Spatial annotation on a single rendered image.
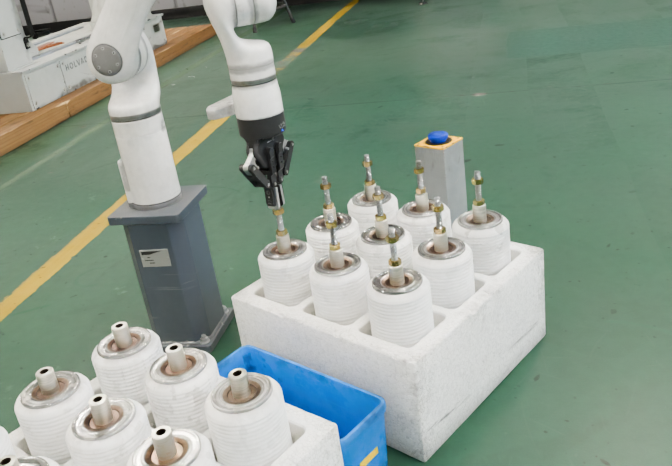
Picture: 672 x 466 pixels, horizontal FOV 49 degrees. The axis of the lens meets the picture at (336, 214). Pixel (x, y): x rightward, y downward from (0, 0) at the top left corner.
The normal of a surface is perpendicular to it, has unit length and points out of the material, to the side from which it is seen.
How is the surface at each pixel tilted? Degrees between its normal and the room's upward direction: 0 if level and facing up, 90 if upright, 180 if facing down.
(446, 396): 90
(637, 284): 0
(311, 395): 88
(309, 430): 0
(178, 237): 90
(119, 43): 93
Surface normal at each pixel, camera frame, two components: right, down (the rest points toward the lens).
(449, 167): 0.75, 0.17
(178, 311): -0.20, 0.42
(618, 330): -0.14, -0.91
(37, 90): 0.97, -0.04
